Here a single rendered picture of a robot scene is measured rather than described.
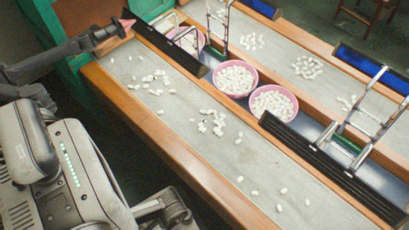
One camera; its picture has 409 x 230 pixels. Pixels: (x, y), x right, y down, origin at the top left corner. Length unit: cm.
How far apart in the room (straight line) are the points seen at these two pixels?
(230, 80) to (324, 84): 54
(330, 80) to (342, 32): 156
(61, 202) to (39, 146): 20
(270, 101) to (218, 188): 61
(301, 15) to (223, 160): 232
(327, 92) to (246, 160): 65
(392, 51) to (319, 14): 81
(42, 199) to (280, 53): 161
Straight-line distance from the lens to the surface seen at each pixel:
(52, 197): 85
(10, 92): 131
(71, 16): 191
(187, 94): 181
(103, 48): 204
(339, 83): 199
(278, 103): 180
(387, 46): 354
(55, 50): 151
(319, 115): 182
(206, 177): 152
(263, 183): 155
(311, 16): 360
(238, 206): 148
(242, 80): 188
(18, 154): 69
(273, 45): 210
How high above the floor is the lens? 217
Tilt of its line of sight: 56 degrees down
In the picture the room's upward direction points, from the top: 3 degrees counter-clockwise
